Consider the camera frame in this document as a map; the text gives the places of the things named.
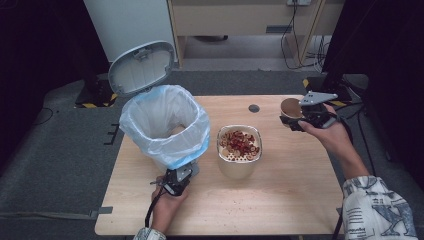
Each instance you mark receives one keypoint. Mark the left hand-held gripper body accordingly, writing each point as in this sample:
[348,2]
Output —
[180,180]

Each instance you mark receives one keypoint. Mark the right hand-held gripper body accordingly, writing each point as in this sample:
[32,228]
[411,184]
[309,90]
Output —
[316,111]

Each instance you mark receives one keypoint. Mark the brown paper cup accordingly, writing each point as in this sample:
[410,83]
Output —
[290,108]

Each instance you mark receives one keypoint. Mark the beige container with strainer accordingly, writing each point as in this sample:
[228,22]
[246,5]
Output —
[237,170]

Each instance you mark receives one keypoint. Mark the grey trash bin with lid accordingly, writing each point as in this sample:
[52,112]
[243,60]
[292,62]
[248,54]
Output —
[140,70]

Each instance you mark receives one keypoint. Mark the person's left hand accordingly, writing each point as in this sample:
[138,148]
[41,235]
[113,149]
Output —
[168,206]

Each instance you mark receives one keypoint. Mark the person's right hand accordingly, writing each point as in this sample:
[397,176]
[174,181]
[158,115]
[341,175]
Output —
[333,138]

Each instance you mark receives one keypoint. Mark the black stand base striped tape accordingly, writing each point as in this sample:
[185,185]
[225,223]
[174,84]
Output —
[96,95]
[333,86]

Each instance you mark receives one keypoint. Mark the trash bin with blue bag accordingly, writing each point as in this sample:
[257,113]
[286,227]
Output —
[186,143]

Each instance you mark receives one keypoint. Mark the grey round table grommet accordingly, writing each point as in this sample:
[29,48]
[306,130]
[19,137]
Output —
[254,108]

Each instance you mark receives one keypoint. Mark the pile of red dried fruit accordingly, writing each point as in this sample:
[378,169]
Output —
[238,144]

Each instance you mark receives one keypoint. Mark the grey floor tape strip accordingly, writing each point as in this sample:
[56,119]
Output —
[101,211]

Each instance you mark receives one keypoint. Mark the white power strip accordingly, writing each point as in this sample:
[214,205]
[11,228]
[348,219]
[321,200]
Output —
[299,2]

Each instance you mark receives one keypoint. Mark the light wooden desk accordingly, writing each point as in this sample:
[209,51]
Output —
[233,20]

